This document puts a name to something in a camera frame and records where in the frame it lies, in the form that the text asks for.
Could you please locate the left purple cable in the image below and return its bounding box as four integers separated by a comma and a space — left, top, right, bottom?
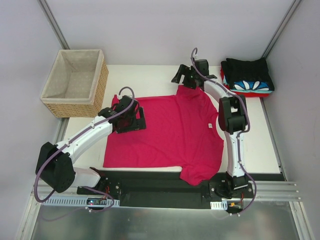
33, 86, 137, 222

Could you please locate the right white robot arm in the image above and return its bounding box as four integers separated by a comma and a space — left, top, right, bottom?
171, 58, 251, 199

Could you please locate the wicker basket with liner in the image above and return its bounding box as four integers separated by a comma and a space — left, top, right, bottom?
40, 49, 109, 118

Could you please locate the pink t shirt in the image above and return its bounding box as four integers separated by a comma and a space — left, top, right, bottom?
103, 85, 224, 186

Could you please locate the red t shirt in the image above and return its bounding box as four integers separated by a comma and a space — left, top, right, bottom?
220, 68, 271, 98

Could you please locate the aluminium frame post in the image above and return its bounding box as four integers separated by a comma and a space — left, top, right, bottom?
37, 0, 70, 50
261, 0, 303, 59

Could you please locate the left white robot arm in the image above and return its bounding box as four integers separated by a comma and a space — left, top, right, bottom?
34, 95, 146, 195

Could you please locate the left aluminium frame post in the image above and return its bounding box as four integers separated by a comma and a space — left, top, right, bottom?
37, 0, 70, 50

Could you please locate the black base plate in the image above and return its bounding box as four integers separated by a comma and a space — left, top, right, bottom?
76, 169, 256, 208

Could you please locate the right aluminium frame post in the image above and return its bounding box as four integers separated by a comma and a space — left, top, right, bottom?
261, 0, 303, 59

